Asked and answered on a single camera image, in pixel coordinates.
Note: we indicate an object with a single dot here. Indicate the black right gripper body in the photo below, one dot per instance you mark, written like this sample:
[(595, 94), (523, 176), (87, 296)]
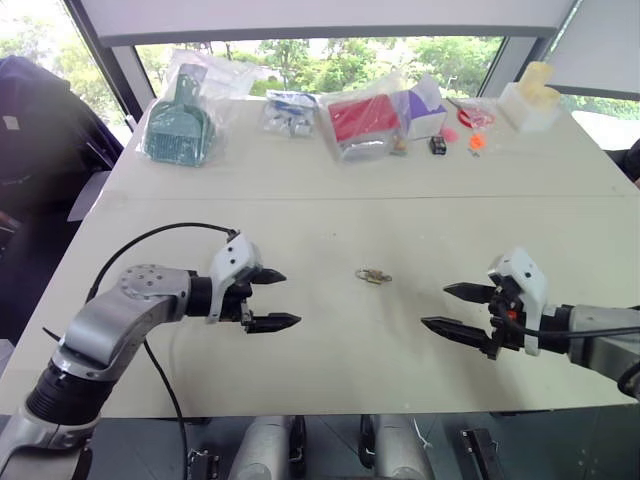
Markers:
[(505, 325)]

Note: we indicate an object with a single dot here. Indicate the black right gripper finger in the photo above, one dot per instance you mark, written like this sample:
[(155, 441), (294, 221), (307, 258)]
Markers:
[(457, 332), (470, 292)]

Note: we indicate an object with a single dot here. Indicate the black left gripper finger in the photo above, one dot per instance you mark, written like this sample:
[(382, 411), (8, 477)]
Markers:
[(275, 322), (270, 276)]

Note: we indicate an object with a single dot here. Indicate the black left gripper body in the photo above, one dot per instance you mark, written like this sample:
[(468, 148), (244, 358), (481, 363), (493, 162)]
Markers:
[(234, 302)]

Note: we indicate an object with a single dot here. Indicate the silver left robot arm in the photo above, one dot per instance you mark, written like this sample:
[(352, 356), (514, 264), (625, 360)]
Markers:
[(107, 320)]

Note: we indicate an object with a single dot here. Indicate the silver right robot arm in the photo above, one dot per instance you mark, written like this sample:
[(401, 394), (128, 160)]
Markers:
[(600, 332)]

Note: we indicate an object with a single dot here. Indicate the silver rounded robot leg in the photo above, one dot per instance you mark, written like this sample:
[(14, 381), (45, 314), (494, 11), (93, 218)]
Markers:
[(402, 447), (262, 447)]

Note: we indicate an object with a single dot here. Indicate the small black box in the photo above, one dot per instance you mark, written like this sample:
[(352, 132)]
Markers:
[(438, 145)]

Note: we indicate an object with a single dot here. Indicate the small orange piece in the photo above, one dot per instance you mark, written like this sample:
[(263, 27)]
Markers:
[(477, 141)]

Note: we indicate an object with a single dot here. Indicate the pink round piece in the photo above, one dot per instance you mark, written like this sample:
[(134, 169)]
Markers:
[(451, 134)]

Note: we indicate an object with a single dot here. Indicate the clear bag with white parts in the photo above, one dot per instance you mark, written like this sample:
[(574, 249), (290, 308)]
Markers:
[(290, 114)]

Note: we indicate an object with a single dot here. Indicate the red box in plastic bag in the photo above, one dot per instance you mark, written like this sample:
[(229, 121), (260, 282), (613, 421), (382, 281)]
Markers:
[(362, 125)]

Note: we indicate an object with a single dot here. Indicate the green dustpan in plastic bag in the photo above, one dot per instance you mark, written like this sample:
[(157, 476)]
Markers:
[(177, 125)]

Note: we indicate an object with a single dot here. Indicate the purple and white box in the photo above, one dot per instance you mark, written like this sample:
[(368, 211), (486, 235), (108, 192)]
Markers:
[(425, 112)]

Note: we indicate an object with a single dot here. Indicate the white and yellow container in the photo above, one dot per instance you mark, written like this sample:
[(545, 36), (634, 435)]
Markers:
[(532, 97)]

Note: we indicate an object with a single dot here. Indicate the dark purple jacket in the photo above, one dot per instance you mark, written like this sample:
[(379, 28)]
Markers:
[(45, 125)]

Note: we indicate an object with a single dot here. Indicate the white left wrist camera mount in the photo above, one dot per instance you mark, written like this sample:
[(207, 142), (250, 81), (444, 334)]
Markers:
[(234, 262)]

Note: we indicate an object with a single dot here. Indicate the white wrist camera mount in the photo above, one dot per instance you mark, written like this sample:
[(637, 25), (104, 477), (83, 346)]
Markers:
[(527, 280), (234, 262)]

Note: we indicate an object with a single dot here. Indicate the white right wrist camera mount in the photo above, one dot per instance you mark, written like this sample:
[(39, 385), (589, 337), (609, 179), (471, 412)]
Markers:
[(527, 280)]

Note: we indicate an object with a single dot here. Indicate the black metal bracket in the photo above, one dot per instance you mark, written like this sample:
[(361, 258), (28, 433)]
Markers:
[(482, 452), (202, 465)]

